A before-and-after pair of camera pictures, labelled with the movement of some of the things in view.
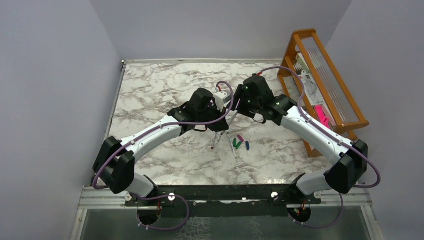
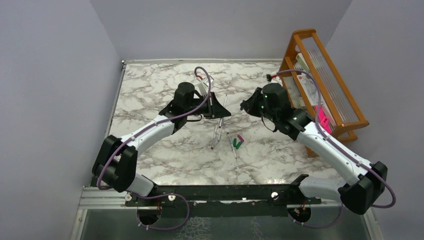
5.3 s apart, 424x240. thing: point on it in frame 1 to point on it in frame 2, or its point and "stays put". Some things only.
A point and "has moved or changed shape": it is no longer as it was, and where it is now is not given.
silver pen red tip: [213, 143] stays put
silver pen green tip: [233, 150] stays put
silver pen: [223, 133] has moved or changed shape
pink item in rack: [324, 119] stays put
